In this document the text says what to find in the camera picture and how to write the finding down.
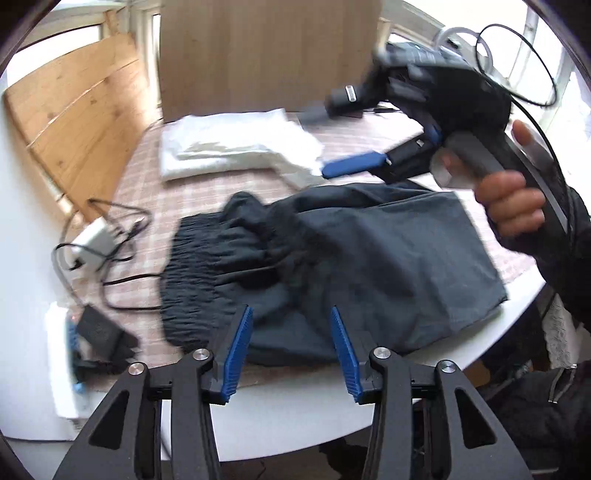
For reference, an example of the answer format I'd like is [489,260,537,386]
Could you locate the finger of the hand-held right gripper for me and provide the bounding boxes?
[321,136,437,183]
[298,82,384,125]

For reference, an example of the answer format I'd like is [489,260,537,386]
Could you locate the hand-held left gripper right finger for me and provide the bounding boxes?
[329,305,532,480]

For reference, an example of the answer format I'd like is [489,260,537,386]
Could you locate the person's right hand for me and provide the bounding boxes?
[475,119,553,239]

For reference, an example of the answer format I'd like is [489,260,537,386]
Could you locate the white folded cloth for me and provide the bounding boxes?
[158,108,326,190]

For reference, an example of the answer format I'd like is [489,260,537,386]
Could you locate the person's black jacket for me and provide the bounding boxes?
[480,360,591,472]

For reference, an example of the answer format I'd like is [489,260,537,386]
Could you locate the person's right forearm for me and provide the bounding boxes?
[499,185,591,324]

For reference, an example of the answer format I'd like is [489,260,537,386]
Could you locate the checked pink tablecloth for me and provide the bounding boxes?
[69,104,543,388]

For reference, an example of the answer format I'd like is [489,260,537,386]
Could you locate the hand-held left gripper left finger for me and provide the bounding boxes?
[53,305,254,480]

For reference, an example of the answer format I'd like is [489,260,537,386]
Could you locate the white window frame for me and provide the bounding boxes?
[388,0,591,153]

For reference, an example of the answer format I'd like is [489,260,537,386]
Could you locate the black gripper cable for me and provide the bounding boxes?
[475,23,591,278]

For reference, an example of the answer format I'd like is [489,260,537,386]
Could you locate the black power adapter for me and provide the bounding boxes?
[74,307,139,374]

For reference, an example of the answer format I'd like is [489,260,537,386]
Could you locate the light wooden panel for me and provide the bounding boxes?
[157,0,384,123]

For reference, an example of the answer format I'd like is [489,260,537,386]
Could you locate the wooden headboard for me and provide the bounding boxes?
[2,32,160,222]

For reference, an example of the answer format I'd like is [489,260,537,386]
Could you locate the dark grey pants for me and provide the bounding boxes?
[159,181,509,367]

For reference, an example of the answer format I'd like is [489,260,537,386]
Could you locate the white power strip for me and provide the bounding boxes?
[44,302,93,418]

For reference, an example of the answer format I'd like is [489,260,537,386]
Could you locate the white charger with black cable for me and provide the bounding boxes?
[53,198,164,311]

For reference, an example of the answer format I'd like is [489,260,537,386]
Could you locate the white lace cloth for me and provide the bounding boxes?
[542,300,579,370]

